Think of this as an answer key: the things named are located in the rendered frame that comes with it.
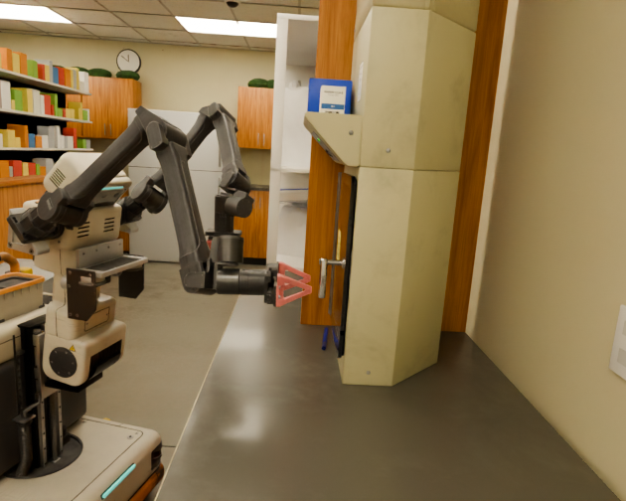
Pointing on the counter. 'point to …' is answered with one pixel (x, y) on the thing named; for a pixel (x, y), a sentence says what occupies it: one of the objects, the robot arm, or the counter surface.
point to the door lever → (326, 273)
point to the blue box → (320, 90)
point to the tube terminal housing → (403, 189)
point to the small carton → (332, 99)
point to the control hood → (338, 134)
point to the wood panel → (325, 167)
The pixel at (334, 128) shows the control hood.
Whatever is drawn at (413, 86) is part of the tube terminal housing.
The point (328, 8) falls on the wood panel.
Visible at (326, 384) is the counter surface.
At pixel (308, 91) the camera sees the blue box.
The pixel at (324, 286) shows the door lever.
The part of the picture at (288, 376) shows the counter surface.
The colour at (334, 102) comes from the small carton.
